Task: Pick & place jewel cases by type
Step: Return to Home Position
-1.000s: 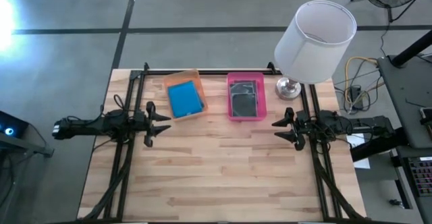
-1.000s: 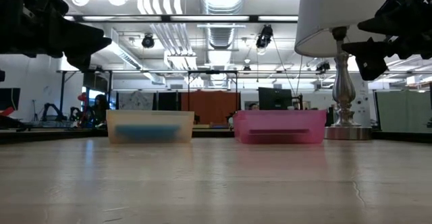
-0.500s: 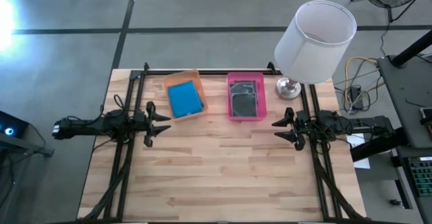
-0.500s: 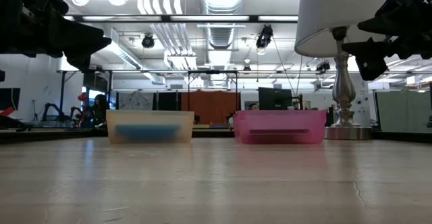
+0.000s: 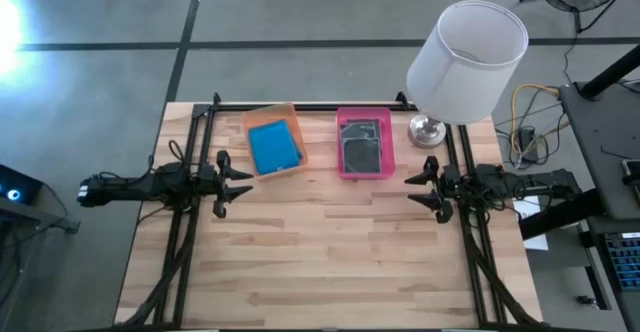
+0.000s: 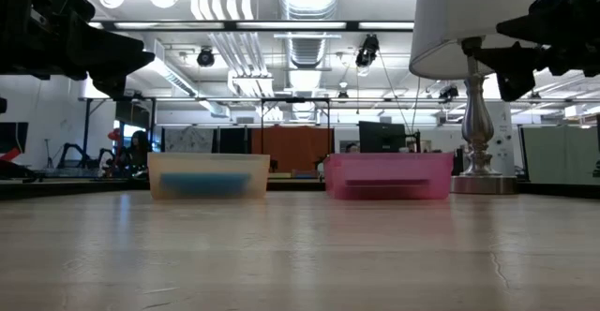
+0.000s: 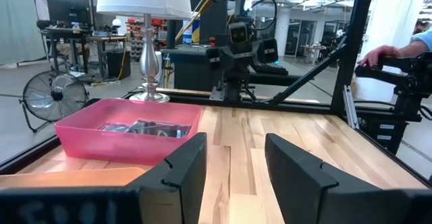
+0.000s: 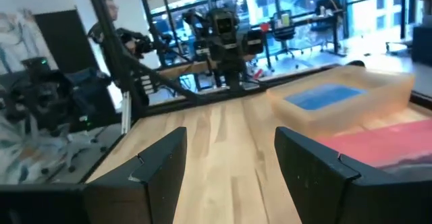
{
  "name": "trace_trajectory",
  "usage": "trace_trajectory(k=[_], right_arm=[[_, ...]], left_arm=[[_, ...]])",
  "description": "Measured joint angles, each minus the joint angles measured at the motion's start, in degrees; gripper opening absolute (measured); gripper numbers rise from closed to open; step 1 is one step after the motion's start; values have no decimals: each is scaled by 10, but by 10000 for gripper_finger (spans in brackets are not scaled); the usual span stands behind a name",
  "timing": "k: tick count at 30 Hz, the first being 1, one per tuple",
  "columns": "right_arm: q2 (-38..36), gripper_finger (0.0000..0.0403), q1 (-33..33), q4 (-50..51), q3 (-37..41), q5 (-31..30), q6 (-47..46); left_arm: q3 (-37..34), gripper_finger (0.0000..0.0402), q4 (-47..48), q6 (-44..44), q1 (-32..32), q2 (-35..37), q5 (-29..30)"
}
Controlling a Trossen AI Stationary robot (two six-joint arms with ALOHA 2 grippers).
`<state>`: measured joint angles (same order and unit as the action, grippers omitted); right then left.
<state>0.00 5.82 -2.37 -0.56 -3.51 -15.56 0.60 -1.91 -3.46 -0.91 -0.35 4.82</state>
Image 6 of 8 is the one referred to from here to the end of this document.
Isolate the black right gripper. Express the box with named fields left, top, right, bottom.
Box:
left=472, top=0, right=600, bottom=103

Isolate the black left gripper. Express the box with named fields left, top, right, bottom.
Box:
left=0, top=0, right=157, bottom=99

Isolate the white shade silver table lamp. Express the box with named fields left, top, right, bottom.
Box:
left=408, top=0, right=537, bottom=196

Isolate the orange translucent plastic bin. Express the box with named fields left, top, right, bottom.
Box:
left=146, top=152, right=272, bottom=201

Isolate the black computer monitor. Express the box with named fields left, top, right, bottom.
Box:
left=357, top=120, right=408, bottom=155

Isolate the pink translucent plastic bin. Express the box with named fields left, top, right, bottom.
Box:
left=322, top=152, right=456, bottom=202

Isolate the orange partition panel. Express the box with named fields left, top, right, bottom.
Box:
left=249, top=126, right=336, bottom=172

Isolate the black hanging camera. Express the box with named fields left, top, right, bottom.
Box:
left=195, top=46, right=217, bottom=68
left=354, top=33, right=381, bottom=69

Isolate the black overhead frame bar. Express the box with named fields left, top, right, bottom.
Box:
left=87, top=19, right=415, bottom=33

